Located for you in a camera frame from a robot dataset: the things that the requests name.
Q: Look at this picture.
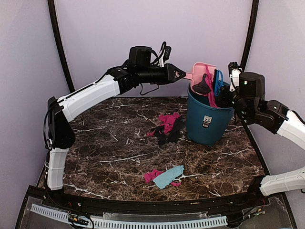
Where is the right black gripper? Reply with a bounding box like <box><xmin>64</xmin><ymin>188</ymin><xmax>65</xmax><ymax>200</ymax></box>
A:
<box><xmin>219</xmin><ymin>84</ymin><xmax>253</xmax><ymax>120</ymax></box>

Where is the pink plastic dustpan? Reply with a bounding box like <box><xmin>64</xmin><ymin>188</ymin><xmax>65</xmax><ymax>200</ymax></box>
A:
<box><xmin>185</xmin><ymin>62</ymin><xmax>216</xmax><ymax>96</ymax></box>

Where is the blue hand brush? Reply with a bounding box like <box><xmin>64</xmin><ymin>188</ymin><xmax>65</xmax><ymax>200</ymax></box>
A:
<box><xmin>213</xmin><ymin>69</ymin><xmax>224</xmax><ymax>97</ymax></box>

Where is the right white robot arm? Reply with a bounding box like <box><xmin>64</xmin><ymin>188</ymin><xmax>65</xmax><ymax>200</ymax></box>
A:
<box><xmin>221</xmin><ymin>68</ymin><xmax>305</xmax><ymax>207</ymax></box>

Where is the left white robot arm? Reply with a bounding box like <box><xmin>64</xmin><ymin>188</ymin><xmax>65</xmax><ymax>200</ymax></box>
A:
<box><xmin>43</xmin><ymin>45</ymin><xmax>186</xmax><ymax>208</ymax></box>

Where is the blue plastic waste bin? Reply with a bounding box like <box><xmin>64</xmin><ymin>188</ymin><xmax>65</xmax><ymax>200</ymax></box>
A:
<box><xmin>186</xmin><ymin>86</ymin><xmax>234</xmax><ymax>146</ymax></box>

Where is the pink paper scrap back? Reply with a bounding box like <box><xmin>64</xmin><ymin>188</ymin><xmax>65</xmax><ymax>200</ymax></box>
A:
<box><xmin>147</xmin><ymin>112</ymin><xmax>181</xmax><ymax>137</ymax></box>

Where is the light blue paper scrap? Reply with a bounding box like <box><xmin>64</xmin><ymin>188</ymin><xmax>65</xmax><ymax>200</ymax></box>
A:
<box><xmin>153</xmin><ymin>165</ymin><xmax>184</xmax><ymax>189</ymax></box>

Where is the pink paper scrap front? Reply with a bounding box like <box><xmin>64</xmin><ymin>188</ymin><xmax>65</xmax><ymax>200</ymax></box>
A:
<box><xmin>144</xmin><ymin>169</ymin><xmax>163</xmax><ymax>184</ymax></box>

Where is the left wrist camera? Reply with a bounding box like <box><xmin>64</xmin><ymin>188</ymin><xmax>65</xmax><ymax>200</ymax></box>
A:
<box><xmin>158</xmin><ymin>42</ymin><xmax>172</xmax><ymax>67</ymax></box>

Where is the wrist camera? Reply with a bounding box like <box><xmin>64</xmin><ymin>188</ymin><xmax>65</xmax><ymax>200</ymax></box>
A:
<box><xmin>158</xmin><ymin>42</ymin><xmax>172</xmax><ymax>67</ymax></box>
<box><xmin>228</xmin><ymin>62</ymin><xmax>243</xmax><ymax>92</ymax></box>

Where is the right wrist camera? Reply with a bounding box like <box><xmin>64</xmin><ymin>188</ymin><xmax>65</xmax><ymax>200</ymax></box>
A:
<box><xmin>228</xmin><ymin>62</ymin><xmax>243</xmax><ymax>92</ymax></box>

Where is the right black frame post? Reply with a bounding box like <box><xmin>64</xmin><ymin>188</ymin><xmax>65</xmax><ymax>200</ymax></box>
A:
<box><xmin>240</xmin><ymin>0</ymin><xmax>259</xmax><ymax>70</ymax></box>

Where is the black frame post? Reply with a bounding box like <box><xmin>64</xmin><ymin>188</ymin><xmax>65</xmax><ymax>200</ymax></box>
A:
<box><xmin>47</xmin><ymin>0</ymin><xmax>75</xmax><ymax>93</ymax></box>
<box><xmin>240</xmin><ymin>0</ymin><xmax>259</xmax><ymax>70</ymax></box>

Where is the black table front rail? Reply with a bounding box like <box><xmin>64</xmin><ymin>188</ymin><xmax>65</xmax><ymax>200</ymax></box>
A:
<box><xmin>20</xmin><ymin>184</ymin><xmax>270</xmax><ymax>221</ymax></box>

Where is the left black frame post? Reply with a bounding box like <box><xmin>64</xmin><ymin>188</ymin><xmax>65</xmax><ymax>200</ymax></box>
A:
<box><xmin>47</xmin><ymin>0</ymin><xmax>75</xmax><ymax>93</ymax></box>

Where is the white slotted cable duct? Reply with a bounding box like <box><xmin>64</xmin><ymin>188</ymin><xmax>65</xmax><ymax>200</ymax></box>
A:
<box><xmin>30</xmin><ymin>204</ymin><xmax>228</xmax><ymax>229</ymax></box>

